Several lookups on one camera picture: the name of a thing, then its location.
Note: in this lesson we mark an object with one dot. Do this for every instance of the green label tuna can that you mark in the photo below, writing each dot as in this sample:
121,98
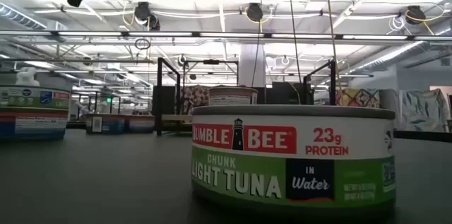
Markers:
247,167
31,97

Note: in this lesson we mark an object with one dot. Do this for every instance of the wooden shelf with black frames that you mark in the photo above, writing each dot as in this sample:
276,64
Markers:
159,93

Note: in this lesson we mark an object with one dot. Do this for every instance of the long overhead light bar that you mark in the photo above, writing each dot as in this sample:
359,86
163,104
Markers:
159,34

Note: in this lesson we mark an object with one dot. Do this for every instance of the black cabinet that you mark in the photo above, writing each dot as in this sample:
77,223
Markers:
167,100

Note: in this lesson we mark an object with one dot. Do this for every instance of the white square pillar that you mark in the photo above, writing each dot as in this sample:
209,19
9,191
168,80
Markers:
247,65

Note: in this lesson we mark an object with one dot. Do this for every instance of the black table mat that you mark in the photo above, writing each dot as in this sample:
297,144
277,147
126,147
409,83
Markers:
106,181

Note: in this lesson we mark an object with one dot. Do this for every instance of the black computer tower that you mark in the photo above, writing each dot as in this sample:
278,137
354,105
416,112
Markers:
282,93

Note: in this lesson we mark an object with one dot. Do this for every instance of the colourful geometric fabric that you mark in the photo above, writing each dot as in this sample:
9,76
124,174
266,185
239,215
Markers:
356,97

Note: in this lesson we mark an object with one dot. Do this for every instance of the leaf patterned fabric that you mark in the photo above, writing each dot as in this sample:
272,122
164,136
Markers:
423,109

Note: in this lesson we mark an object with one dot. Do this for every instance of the black background workstation frame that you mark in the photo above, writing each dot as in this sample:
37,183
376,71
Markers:
211,62

